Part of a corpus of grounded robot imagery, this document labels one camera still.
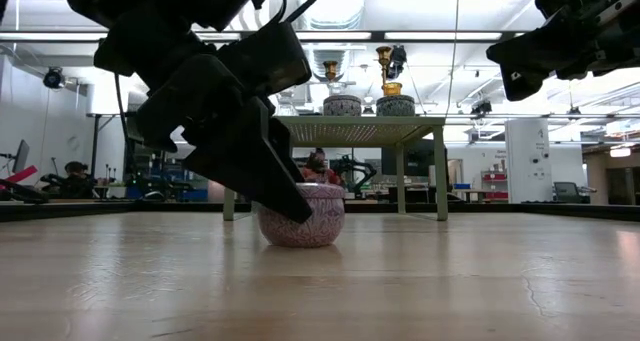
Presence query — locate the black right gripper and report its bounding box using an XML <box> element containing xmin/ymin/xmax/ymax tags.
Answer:
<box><xmin>487</xmin><ymin>0</ymin><xmax>640</xmax><ymax>102</ymax></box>

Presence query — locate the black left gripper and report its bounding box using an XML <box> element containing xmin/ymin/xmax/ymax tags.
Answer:
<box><xmin>94</xmin><ymin>10</ymin><xmax>314</xmax><ymax>225</ymax></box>

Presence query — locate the purple leaf pattern candle tin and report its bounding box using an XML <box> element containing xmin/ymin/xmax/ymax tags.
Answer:
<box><xmin>323</xmin><ymin>94</ymin><xmax>362</xmax><ymax>117</ymax></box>

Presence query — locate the pink patterned candle tin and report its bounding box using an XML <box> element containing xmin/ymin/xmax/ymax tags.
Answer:
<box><xmin>257</xmin><ymin>182</ymin><xmax>346</xmax><ymax>249</ymax></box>

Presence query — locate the short gold candlestick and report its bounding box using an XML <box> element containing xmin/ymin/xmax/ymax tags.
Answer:
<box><xmin>322</xmin><ymin>59</ymin><xmax>340</xmax><ymax>84</ymax></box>

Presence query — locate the blue leaf pattern candle tin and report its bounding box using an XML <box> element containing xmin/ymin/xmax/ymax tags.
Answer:
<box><xmin>375</xmin><ymin>94</ymin><xmax>416</xmax><ymax>117</ymax></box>

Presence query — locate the person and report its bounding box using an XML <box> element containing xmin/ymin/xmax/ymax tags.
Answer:
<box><xmin>299</xmin><ymin>148</ymin><xmax>346</xmax><ymax>187</ymax></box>
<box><xmin>39</xmin><ymin>160</ymin><xmax>99</xmax><ymax>200</ymax></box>

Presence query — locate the white pillar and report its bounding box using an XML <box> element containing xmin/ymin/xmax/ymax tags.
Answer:
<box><xmin>504</xmin><ymin>119</ymin><xmax>554</xmax><ymax>205</ymax></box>

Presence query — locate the green perforated metal shelf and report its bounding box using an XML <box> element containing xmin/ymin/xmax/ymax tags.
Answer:
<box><xmin>222</xmin><ymin>115</ymin><xmax>450</xmax><ymax>222</ymax></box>

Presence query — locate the shelf with red bins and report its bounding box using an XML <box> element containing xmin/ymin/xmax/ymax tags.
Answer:
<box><xmin>480</xmin><ymin>169</ymin><xmax>509</xmax><ymax>202</ymax></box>

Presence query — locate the black office chair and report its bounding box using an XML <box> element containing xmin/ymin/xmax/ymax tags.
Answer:
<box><xmin>552</xmin><ymin>180</ymin><xmax>584</xmax><ymax>205</ymax></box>

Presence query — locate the black overhead beam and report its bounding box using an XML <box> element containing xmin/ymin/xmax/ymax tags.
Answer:
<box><xmin>0</xmin><ymin>29</ymin><xmax>526</xmax><ymax>45</ymax></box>

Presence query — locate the black ceiling spotlight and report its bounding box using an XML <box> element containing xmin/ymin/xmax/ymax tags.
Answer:
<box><xmin>42</xmin><ymin>66</ymin><xmax>66</xmax><ymax>91</ymax></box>

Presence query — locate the black computer monitor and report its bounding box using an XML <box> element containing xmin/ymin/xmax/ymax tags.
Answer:
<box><xmin>10</xmin><ymin>139</ymin><xmax>30</xmax><ymax>178</ymax></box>

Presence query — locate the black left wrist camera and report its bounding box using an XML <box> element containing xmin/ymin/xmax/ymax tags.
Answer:
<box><xmin>217</xmin><ymin>20</ymin><xmax>313</xmax><ymax>100</ymax></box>

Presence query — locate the black hanging camera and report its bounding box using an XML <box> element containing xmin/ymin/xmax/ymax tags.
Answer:
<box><xmin>388</xmin><ymin>44</ymin><xmax>409</xmax><ymax>81</ymax></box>

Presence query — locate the black wall screen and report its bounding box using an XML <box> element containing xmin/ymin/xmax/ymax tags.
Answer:
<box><xmin>380</xmin><ymin>139</ymin><xmax>450</xmax><ymax>178</ymax></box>

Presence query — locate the silver ventilation duct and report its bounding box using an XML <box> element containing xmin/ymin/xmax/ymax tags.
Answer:
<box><xmin>299</xmin><ymin>0</ymin><xmax>369</xmax><ymax>32</ymax></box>

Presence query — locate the black aluminium table frame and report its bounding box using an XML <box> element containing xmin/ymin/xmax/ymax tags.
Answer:
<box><xmin>0</xmin><ymin>200</ymin><xmax>640</xmax><ymax>223</ymax></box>

